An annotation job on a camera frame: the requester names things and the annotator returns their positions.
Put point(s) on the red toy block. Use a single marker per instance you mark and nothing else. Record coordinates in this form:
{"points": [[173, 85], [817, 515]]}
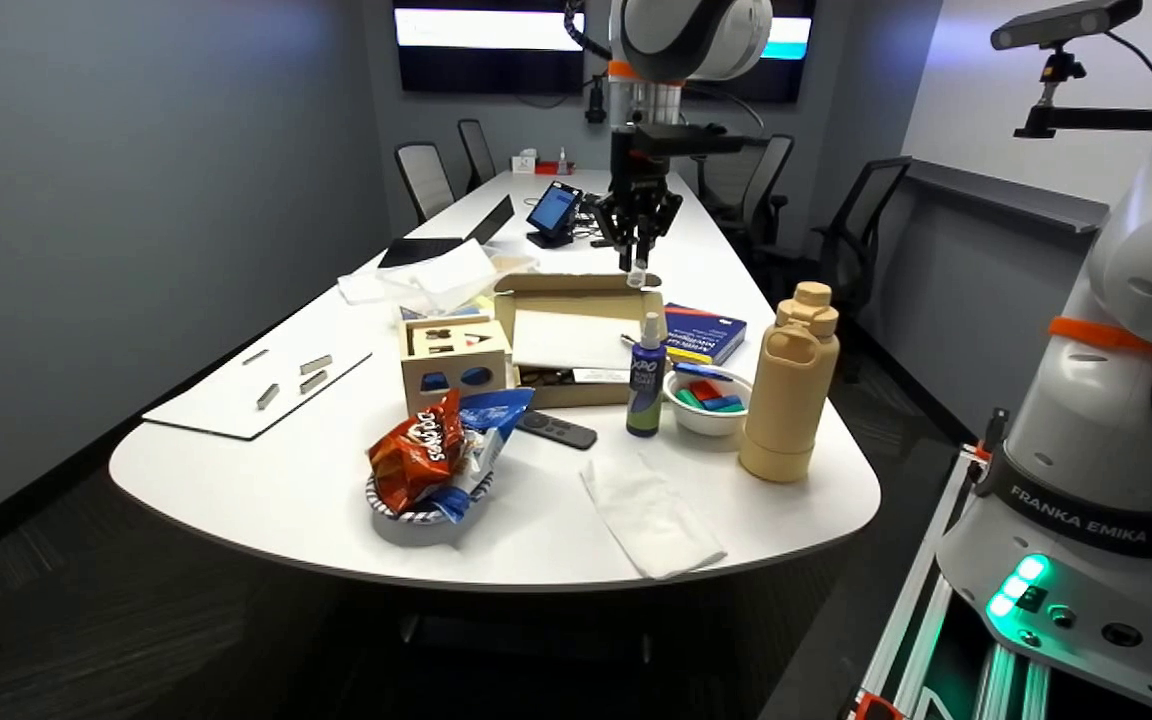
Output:
{"points": [[712, 396]]}

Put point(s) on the white robot mount cart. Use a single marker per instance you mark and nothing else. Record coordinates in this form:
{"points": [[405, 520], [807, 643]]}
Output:
{"points": [[921, 627]]}

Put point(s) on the blue spray bottle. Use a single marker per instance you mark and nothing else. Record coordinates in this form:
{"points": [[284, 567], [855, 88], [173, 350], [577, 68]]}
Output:
{"points": [[646, 393]]}

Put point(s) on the wooden shape sorter cube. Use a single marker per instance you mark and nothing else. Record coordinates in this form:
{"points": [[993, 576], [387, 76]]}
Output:
{"points": [[454, 371]]}

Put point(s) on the wall mounted screen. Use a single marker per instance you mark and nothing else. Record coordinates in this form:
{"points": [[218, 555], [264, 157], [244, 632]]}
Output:
{"points": [[496, 41]]}

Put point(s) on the white cloth napkin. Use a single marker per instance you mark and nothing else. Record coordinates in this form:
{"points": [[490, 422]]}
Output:
{"points": [[658, 524]]}

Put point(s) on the white foam sheet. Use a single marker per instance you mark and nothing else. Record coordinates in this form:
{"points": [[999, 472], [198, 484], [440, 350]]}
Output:
{"points": [[574, 341]]}

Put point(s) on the white bottle cap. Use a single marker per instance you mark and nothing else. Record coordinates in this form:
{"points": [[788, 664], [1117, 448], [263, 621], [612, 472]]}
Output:
{"points": [[653, 326]]}

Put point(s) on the blue snack bag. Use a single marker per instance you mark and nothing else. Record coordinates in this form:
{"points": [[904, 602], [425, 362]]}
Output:
{"points": [[492, 426]]}

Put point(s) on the tan insulated water bottle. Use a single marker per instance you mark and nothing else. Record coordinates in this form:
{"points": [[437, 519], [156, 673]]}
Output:
{"points": [[787, 386]]}

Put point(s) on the grey office chair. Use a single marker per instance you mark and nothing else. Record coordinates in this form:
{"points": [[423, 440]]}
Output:
{"points": [[478, 151], [425, 178]]}

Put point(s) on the black remote control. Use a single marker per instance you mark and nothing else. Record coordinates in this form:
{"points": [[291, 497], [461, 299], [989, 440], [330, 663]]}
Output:
{"points": [[556, 431]]}

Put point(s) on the open cardboard box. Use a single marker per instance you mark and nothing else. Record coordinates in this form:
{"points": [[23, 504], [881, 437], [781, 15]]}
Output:
{"points": [[577, 293]]}

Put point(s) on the grey camera on stand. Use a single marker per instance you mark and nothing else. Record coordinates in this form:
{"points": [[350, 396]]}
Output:
{"points": [[1070, 55]]}

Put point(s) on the blue hardcover textbook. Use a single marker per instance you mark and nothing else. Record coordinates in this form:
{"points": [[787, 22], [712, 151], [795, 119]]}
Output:
{"points": [[706, 332]]}

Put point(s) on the red orange chips bag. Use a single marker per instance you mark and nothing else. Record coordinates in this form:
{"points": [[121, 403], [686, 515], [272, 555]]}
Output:
{"points": [[412, 455]]}

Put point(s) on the papers on table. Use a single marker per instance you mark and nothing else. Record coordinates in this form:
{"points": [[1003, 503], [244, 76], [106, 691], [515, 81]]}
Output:
{"points": [[256, 393]]}

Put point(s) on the blue box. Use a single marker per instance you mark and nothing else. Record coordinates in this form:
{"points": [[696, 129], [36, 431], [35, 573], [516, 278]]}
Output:
{"points": [[552, 209]]}

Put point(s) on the black laptop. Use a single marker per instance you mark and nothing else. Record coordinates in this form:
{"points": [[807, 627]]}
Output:
{"points": [[449, 237]]}

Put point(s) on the white round bowl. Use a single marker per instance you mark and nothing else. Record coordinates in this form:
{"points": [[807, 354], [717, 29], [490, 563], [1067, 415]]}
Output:
{"points": [[706, 416]]}

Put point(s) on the black mesh office chair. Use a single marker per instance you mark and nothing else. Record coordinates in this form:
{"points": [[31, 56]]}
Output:
{"points": [[861, 233]]}

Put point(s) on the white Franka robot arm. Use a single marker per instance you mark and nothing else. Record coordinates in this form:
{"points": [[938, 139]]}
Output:
{"points": [[1110, 403]]}

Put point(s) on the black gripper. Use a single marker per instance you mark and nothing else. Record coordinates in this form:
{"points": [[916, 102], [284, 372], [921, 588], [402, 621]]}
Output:
{"points": [[642, 180]]}

